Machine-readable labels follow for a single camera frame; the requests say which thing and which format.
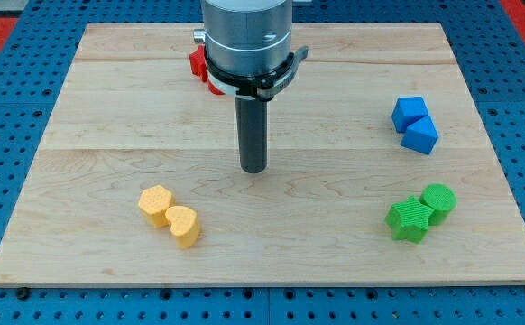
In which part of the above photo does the blue triangular block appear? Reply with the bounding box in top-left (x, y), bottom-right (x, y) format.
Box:
top-left (401, 116), bottom-right (438, 154)

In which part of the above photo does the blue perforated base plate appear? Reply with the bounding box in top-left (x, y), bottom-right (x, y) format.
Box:
top-left (0, 0), bottom-right (525, 324)

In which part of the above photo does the light wooden board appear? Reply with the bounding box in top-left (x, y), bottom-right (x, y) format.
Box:
top-left (0, 23), bottom-right (525, 288)

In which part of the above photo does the green cylinder block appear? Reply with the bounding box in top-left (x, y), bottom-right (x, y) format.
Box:
top-left (419, 183), bottom-right (457, 226)

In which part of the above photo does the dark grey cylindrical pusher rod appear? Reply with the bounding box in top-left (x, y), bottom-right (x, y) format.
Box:
top-left (235, 98), bottom-right (268, 173)

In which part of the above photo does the blue cube block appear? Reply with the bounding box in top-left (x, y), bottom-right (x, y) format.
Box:
top-left (391, 97), bottom-right (428, 133)

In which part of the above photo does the yellow heart block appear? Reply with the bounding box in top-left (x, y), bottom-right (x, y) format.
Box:
top-left (165, 205), bottom-right (201, 249)

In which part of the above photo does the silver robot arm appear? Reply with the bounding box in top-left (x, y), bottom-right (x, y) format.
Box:
top-left (201, 0), bottom-right (292, 76)

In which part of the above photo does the red block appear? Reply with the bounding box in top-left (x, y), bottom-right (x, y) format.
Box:
top-left (189, 44), bottom-right (223, 96)

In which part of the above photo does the yellow hexagon block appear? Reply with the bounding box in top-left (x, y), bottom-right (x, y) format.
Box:
top-left (138, 185), bottom-right (176, 228)

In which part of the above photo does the black clamp ring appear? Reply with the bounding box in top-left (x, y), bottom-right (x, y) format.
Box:
top-left (203, 44), bottom-right (309, 102)

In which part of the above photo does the green star block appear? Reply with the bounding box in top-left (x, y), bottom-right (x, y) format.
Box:
top-left (385, 196), bottom-right (434, 244)

